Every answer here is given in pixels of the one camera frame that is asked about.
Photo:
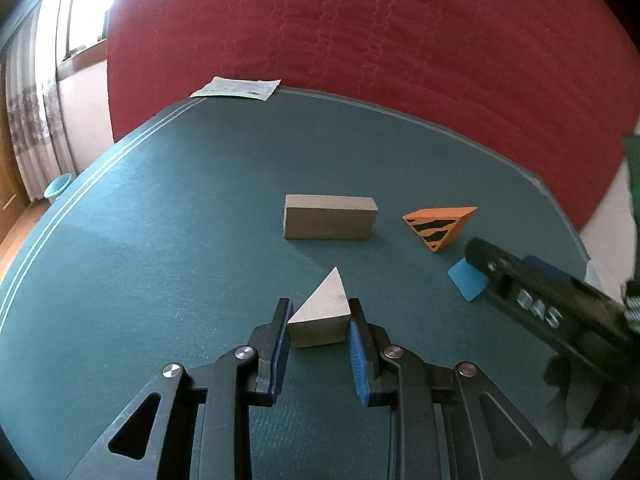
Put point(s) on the teal bowl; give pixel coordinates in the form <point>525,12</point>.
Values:
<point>57,188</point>

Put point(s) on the green object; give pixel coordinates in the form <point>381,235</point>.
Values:
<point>632,165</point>

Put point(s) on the plain wooden triangle block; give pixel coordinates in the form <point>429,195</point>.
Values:
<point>321,316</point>

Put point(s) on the person's right hand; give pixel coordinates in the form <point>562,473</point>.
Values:
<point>595,400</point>

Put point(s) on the patterned curtain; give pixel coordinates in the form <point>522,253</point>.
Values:
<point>32,125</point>

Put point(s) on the plain wooden rectangular block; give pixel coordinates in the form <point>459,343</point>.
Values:
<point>330,218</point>

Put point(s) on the orange striped triangular block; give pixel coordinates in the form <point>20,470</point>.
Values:
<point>440,225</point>

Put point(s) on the blue triangular block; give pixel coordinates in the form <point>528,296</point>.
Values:
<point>467,281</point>

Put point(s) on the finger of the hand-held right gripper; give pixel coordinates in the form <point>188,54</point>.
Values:
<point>492,272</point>
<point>550,269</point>

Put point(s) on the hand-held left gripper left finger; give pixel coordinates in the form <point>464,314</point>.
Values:
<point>281,355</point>

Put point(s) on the window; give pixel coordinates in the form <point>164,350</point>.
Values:
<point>82,10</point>

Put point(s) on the white paper slip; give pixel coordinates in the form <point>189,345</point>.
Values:
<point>235,88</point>

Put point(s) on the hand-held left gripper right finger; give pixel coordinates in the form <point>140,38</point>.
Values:
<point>357,360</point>

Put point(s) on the white bed sheet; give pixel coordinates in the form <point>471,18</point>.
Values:
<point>607,230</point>

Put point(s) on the red blanket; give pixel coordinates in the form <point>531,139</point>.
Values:
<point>375,35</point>

